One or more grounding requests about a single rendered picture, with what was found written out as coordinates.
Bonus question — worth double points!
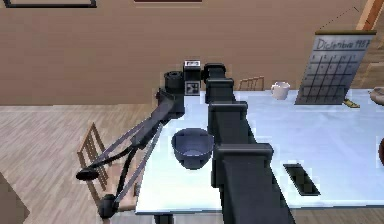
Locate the white mug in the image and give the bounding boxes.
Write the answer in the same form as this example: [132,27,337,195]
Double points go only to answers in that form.
[270,81,291,101]

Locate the small yellow object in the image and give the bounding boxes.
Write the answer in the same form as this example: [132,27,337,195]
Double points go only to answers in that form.
[342,98,361,110]

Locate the brown furniture corner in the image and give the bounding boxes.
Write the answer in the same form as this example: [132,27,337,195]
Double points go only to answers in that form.
[0,171,31,224]

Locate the brown wooden chair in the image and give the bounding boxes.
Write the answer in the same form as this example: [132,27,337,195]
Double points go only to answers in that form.
[237,75,266,92]
[76,122,142,214]

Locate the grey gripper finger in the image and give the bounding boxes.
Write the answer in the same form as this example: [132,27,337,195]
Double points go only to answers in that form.
[75,121,152,182]
[97,123,165,220]

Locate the blue bowl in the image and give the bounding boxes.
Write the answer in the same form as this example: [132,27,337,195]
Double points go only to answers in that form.
[171,127,215,171]

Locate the black remote control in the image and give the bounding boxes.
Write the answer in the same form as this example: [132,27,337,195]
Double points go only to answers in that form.
[282,162,322,197]

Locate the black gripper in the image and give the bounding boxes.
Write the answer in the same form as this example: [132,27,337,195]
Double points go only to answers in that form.
[131,70,186,148]

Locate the dark red round object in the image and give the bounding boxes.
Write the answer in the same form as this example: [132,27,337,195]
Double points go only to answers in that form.
[377,137,384,167]

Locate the white table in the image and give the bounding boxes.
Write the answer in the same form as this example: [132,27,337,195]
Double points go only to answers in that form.
[134,87,384,224]

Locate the black framed picture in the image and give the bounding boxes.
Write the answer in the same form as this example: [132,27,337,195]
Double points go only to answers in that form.
[2,0,98,9]

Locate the grey calendar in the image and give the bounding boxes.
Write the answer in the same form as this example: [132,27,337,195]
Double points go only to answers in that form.
[294,30,378,106]

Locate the orange door frame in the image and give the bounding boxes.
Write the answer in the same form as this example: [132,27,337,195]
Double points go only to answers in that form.
[355,0,384,32]

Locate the tan bowl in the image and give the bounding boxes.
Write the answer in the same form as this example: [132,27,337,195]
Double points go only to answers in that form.
[368,86,384,107]

